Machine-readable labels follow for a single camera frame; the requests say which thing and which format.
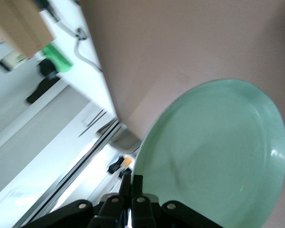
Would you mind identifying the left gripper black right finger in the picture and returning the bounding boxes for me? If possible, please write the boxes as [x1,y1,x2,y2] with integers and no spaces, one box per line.
[131,174,158,228]

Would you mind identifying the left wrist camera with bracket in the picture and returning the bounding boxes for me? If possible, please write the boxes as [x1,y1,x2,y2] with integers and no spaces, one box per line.
[20,199,220,228]

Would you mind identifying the bright green object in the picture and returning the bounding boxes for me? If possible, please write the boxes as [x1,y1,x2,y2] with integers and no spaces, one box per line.
[41,43,74,73]

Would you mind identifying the black and orange object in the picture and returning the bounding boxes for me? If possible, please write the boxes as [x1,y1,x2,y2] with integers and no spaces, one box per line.
[107,155,135,178]

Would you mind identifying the thin dark cable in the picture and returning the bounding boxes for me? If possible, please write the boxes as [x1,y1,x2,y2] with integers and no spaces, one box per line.
[72,27,103,71]

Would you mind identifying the cardboard box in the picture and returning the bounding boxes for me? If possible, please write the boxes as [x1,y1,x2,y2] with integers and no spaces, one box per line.
[0,0,55,59]

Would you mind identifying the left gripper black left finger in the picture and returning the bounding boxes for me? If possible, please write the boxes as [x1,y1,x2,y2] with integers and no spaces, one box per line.
[87,174,132,228]

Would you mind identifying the pale green plate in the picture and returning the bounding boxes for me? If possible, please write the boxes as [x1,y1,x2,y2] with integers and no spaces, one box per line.
[133,78,285,228]

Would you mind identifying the small metal table bracket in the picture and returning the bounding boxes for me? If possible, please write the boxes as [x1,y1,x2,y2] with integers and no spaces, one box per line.
[110,129,140,155]

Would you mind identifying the small white device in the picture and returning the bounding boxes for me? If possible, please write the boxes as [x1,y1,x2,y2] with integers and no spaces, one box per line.
[0,52,27,71]

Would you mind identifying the brown table cover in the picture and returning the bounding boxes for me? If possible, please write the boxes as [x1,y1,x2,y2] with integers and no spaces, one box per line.
[78,0,285,228]

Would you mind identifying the blurred black object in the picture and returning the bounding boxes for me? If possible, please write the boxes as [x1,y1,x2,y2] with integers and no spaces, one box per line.
[26,58,60,104]

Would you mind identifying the dark aluminium frame beam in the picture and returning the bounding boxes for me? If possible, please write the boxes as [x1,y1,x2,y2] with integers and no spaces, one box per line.
[20,118,124,228]

